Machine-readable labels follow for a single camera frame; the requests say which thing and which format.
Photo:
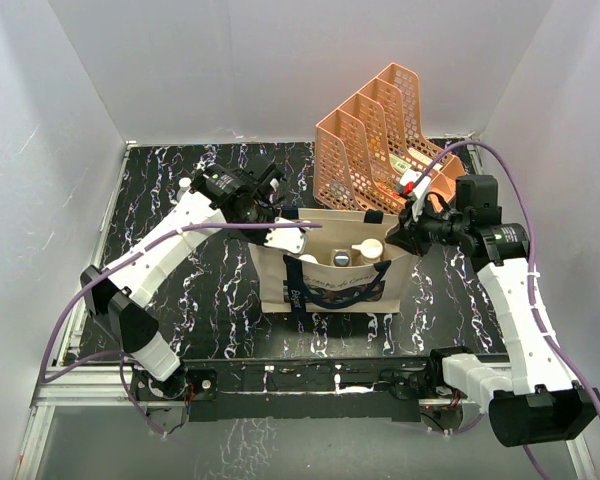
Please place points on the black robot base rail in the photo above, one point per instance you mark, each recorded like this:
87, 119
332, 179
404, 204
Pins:
299, 388

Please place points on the cream canvas tote bag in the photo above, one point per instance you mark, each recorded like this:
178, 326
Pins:
288, 285

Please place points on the peach plastic file organizer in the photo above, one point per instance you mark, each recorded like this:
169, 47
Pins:
365, 146

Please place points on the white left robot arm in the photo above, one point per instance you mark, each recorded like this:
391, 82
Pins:
214, 199

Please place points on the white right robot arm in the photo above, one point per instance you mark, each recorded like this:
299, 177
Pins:
540, 400

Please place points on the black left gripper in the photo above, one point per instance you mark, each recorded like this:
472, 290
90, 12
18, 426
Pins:
269, 214

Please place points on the beige pump bottle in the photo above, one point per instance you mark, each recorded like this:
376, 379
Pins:
368, 252

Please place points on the large clear square bottle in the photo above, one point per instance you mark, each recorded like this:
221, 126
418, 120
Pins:
341, 258

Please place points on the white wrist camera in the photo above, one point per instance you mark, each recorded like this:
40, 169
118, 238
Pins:
287, 236
414, 187

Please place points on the aluminium table frame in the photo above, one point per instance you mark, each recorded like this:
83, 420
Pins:
81, 384

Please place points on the cream round cap bottle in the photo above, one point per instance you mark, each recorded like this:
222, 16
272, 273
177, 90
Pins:
308, 258

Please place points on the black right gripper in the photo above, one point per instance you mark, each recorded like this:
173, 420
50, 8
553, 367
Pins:
409, 239

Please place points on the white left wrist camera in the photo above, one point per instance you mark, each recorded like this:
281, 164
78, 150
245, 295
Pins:
287, 236

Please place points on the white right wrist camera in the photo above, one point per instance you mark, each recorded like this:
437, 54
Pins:
414, 187

